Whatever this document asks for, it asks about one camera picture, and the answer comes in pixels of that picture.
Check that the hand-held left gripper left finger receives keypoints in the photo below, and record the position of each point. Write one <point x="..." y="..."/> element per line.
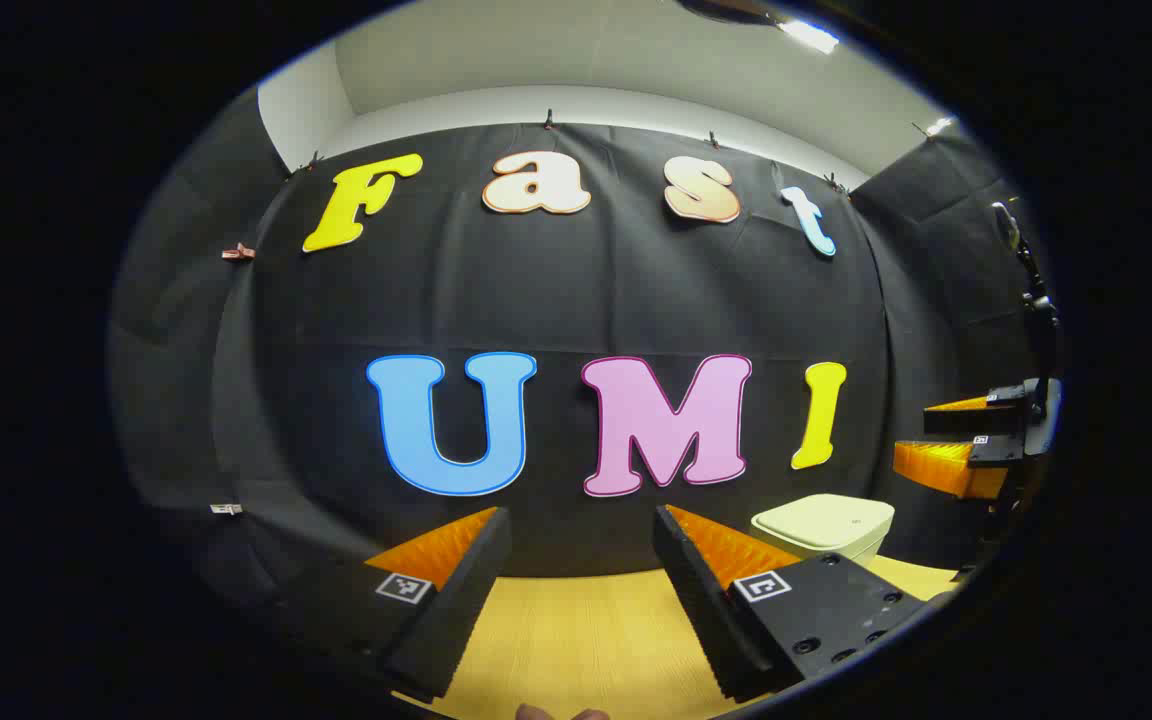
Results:
<point x="466" y="590"/>

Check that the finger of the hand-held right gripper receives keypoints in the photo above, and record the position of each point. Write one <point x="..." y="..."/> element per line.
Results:
<point x="951" y="468"/>
<point x="976" y="420"/>

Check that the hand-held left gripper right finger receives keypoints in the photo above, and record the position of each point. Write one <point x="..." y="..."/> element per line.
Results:
<point x="696" y="600"/>

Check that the green desktop garbage bin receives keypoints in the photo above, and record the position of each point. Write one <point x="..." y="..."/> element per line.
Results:
<point x="821" y="525"/>

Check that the wooden desktop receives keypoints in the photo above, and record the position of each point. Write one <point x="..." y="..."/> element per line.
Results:
<point x="586" y="640"/>

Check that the silver clip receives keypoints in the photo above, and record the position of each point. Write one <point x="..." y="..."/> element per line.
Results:
<point x="226" y="509"/>

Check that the black backdrop cloth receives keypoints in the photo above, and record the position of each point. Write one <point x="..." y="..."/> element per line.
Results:
<point x="576" y="290"/>

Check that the copper clip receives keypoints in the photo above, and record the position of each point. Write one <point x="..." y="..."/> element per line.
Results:
<point x="238" y="252"/>

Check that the ceiling light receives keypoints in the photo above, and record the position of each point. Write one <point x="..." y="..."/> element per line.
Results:
<point x="808" y="36"/>

